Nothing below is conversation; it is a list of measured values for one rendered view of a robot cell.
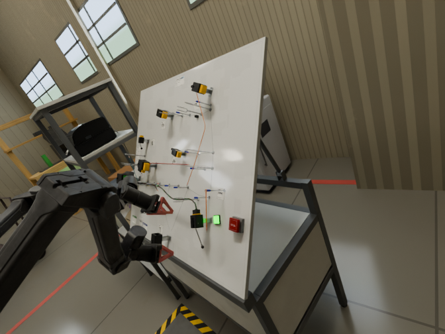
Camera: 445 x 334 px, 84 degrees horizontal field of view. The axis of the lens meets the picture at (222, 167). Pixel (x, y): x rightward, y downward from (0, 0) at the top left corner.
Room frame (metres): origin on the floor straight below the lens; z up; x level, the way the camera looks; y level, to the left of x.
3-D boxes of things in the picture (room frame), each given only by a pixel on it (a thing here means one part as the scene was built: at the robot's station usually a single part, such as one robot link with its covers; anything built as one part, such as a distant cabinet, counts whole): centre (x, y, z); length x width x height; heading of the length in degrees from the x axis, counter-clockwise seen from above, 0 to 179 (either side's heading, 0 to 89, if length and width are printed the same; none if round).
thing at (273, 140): (3.05, -0.40, 0.76); 0.77 x 0.69 x 1.52; 44
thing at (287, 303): (1.35, 0.20, 0.60); 1.17 x 0.58 x 0.40; 35
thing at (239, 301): (1.17, 0.46, 0.83); 1.18 x 0.06 x 0.06; 35
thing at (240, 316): (0.96, 0.29, 0.60); 0.55 x 0.03 x 0.39; 35
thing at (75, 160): (2.05, 0.83, 0.92); 0.61 x 0.51 x 1.85; 35
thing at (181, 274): (1.41, 0.60, 0.60); 0.55 x 0.02 x 0.39; 35
